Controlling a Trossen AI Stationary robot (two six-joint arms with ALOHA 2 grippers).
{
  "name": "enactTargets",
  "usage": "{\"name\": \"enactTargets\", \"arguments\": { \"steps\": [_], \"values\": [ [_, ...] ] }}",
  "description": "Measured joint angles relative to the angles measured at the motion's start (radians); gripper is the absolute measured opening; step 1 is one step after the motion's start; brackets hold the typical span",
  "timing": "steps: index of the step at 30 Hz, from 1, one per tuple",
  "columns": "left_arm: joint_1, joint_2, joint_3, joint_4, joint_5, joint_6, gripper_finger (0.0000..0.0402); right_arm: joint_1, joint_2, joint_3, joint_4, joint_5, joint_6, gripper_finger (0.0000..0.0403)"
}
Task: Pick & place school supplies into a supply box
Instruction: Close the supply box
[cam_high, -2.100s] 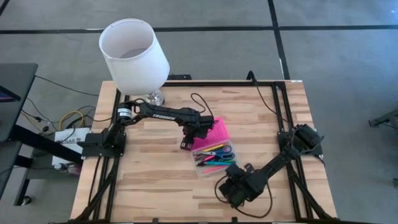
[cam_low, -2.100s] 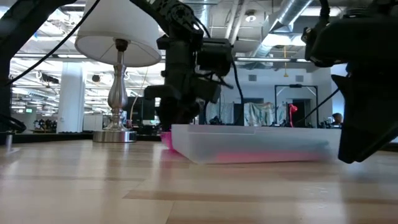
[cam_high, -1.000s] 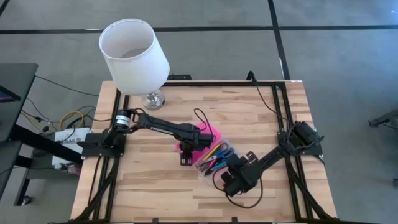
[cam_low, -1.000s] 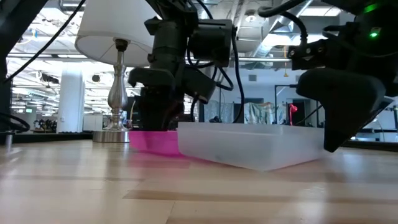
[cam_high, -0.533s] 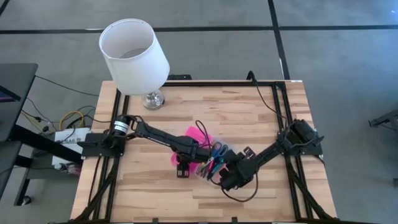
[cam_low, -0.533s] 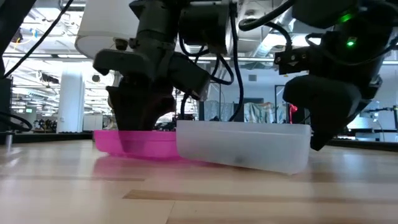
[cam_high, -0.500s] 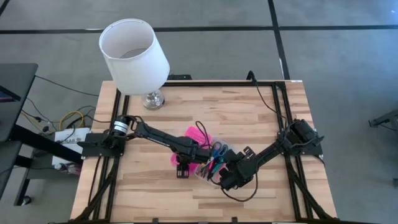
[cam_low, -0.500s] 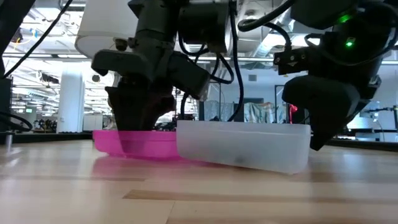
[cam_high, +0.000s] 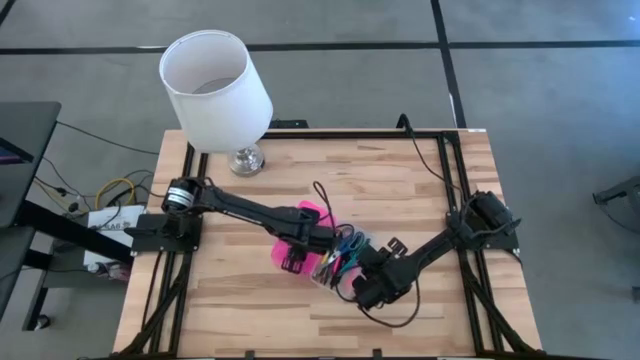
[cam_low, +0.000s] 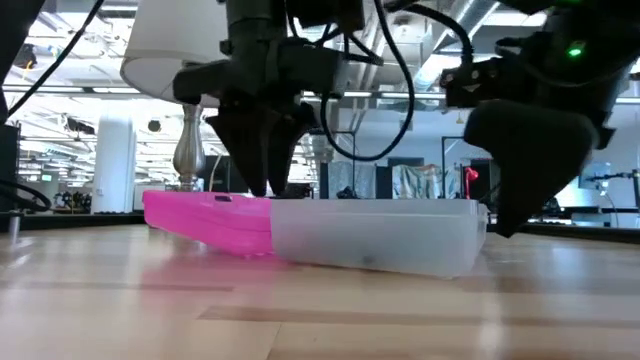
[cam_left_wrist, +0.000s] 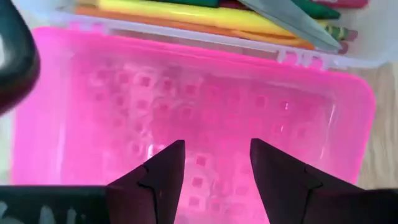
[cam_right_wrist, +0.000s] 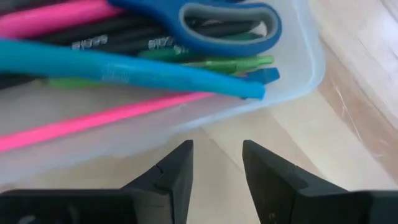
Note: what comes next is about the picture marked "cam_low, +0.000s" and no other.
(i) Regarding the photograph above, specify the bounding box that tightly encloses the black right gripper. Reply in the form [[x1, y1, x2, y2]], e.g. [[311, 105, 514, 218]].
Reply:
[[463, 23, 640, 238]]

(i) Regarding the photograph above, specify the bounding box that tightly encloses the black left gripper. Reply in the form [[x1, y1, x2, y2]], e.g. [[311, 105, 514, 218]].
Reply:
[[171, 19, 352, 198]]

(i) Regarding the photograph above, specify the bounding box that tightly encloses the clear supply box pink lid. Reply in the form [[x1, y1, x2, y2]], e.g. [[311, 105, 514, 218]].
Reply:
[[142, 189, 490, 279]]

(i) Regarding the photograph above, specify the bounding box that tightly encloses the black monitor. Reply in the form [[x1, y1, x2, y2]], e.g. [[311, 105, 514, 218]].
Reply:
[[199, 154, 251, 194]]

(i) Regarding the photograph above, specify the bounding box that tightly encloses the red desk lamp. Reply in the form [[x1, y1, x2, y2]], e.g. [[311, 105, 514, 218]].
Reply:
[[463, 167, 480, 200]]

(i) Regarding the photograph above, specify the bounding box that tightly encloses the patterned grey cloth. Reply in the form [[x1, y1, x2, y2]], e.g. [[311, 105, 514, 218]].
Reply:
[[392, 164, 454, 201]]

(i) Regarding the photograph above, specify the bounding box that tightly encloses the white shade silver table lamp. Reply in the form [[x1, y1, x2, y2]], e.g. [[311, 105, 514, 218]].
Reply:
[[119, 0, 236, 194]]

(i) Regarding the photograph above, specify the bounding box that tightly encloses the white round column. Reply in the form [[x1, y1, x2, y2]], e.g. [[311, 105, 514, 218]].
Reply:
[[91, 115, 137, 215]]

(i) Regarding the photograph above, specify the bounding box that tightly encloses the black cabinet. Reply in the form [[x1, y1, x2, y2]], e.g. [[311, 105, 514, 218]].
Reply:
[[0, 122, 21, 214]]

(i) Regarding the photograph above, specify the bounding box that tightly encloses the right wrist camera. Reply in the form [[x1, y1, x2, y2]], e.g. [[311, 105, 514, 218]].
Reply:
[[438, 57, 501, 109]]

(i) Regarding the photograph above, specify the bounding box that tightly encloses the black cable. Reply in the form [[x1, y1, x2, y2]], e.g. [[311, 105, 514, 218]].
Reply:
[[384, 0, 475, 69], [287, 0, 417, 162], [4, 0, 106, 119]]

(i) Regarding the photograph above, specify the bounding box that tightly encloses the black ceiling dome camera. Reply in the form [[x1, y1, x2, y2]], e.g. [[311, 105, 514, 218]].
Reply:
[[12, 43, 39, 70]]

